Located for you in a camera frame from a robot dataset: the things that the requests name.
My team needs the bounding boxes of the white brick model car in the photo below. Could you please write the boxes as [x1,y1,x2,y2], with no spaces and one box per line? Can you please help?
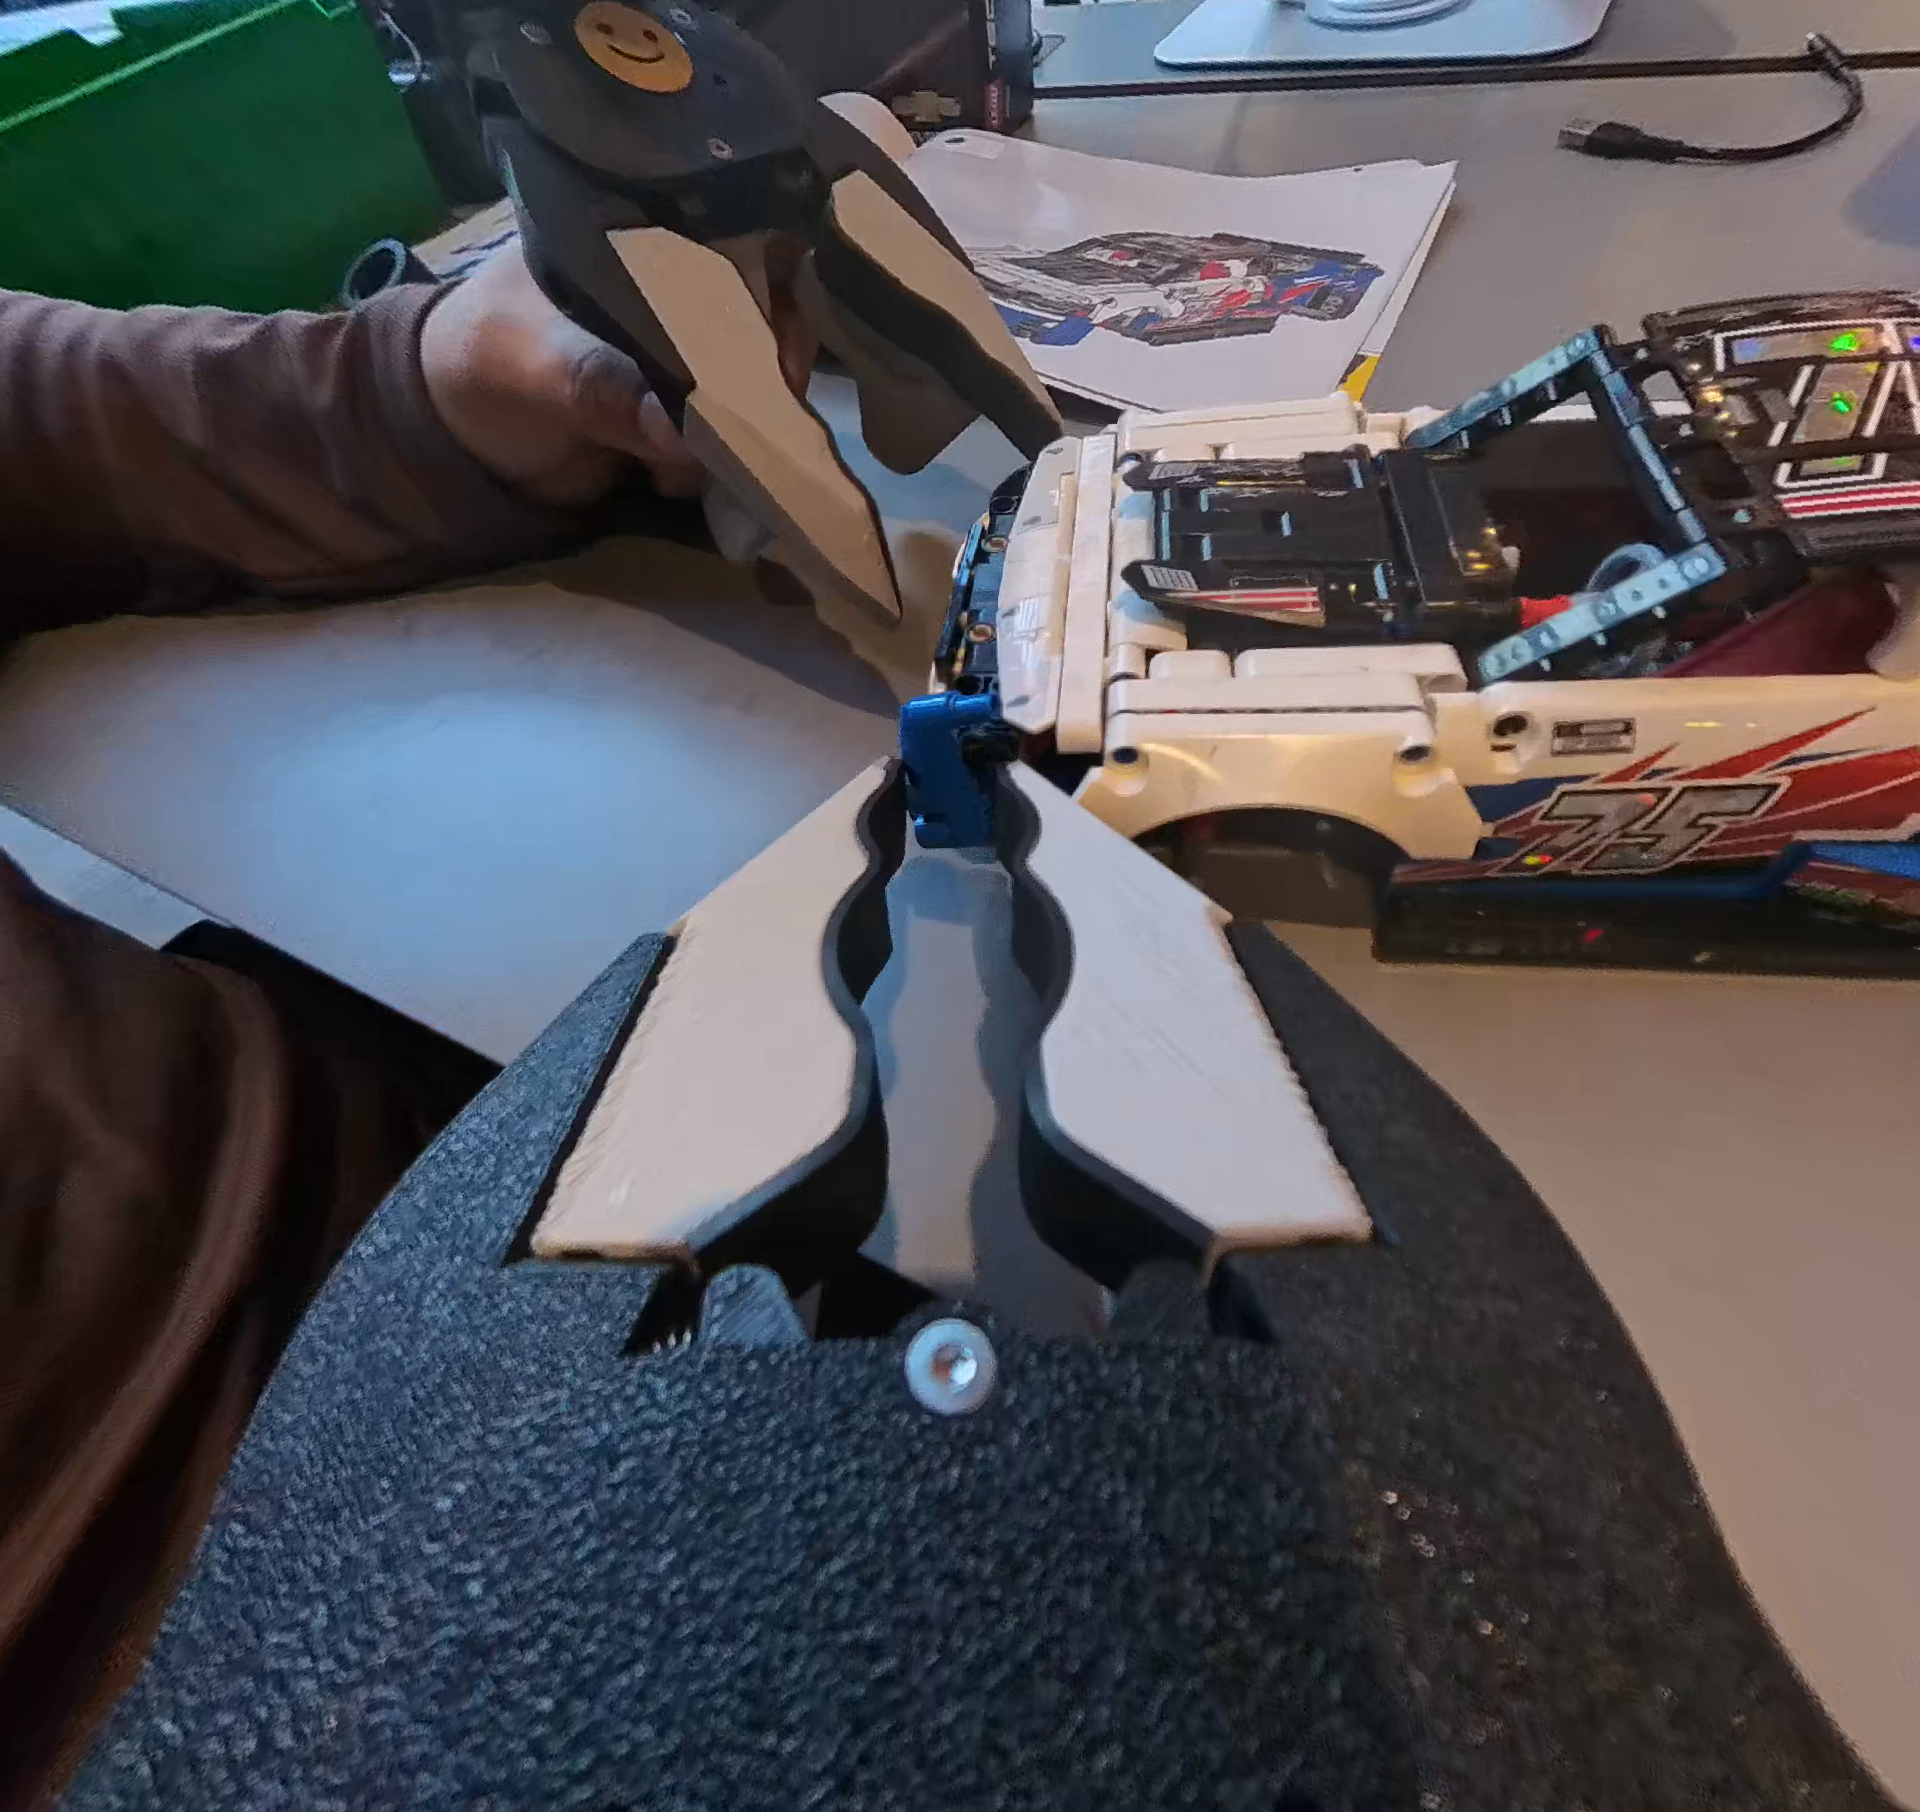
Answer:
[928,290,1920,977]

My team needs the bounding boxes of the grey desk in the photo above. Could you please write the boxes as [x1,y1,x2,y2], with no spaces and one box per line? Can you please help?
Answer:
[0,0,1920,1786]

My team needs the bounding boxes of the person's left hand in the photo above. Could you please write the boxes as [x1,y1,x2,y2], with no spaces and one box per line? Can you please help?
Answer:
[417,244,710,510]

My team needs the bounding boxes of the blue toy brick connector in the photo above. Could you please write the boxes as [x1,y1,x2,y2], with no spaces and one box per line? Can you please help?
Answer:
[897,691,1008,853]

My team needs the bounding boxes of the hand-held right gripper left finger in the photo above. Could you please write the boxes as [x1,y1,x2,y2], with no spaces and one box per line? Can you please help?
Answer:
[528,758,908,1324]

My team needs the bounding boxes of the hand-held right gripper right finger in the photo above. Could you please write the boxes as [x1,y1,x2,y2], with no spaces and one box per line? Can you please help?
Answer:
[993,764,1377,1306]

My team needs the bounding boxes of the black toy tyre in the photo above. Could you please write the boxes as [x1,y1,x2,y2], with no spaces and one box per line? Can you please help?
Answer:
[343,239,448,311]

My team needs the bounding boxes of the black usb cable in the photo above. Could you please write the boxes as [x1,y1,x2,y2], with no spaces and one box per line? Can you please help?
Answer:
[1557,31,1867,168]

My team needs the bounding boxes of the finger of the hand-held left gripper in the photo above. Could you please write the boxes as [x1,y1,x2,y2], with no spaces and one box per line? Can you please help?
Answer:
[813,95,1066,481]
[610,224,905,633]

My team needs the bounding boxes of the white round stand base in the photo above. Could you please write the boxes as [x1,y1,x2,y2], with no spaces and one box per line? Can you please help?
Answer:
[1151,0,1630,74]

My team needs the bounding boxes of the green plastic bin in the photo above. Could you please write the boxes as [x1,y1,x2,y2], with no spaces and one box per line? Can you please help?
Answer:
[0,0,454,311]

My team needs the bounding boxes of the open instruction booklet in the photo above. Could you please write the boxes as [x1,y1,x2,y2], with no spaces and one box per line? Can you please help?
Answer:
[901,130,1460,415]

